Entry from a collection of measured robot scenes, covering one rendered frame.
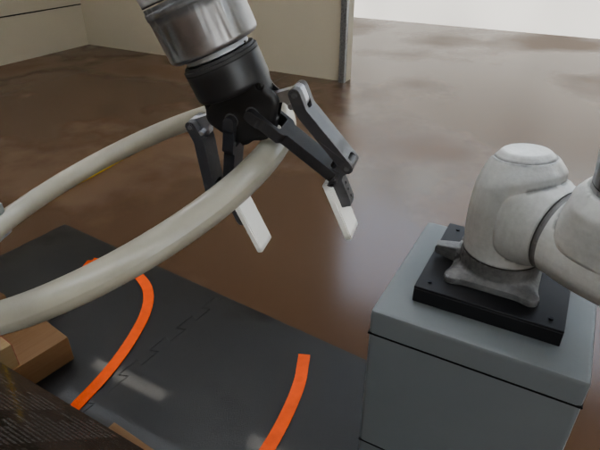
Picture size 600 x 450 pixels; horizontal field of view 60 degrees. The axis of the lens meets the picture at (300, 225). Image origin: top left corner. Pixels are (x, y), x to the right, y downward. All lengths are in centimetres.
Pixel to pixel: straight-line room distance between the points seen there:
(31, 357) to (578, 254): 178
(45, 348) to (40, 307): 165
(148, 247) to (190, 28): 19
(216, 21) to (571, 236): 65
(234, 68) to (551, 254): 65
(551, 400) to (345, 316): 131
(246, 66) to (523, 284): 76
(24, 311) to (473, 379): 82
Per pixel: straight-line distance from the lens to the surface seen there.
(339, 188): 53
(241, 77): 49
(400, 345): 108
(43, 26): 729
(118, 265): 46
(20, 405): 115
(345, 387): 195
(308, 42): 560
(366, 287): 241
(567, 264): 94
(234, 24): 48
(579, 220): 90
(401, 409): 121
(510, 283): 108
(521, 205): 98
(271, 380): 197
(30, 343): 218
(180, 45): 48
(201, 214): 46
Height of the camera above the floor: 148
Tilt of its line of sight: 31 degrees down
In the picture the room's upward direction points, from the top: straight up
